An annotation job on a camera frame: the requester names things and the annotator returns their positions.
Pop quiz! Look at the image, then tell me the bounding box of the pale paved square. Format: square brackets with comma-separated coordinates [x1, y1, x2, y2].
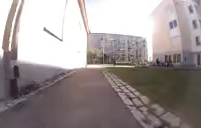
[86, 63, 136, 69]

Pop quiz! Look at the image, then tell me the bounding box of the green tree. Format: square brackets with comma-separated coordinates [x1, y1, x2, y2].
[86, 49, 104, 65]

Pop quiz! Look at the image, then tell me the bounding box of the grey glass-fronted building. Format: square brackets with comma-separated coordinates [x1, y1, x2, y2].
[87, 32, 149, 65]

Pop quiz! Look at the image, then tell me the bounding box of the grey asphalt path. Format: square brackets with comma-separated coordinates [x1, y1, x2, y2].
[0, 67, 142, 128]

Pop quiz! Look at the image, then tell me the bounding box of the cobblestone strip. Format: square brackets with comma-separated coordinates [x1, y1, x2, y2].
[101, 69, 192, 128]
[0, 69, 77, 119]

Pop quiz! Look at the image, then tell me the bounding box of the white building with drainpipe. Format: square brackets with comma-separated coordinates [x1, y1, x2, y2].
[0, 0, 91, 104]

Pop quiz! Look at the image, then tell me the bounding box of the green grass area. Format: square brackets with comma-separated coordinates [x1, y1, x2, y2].
[105, 66, 201, 128]

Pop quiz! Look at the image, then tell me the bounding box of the pale multi-storey building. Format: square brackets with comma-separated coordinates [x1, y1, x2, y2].
[150, 0, 201, 67]

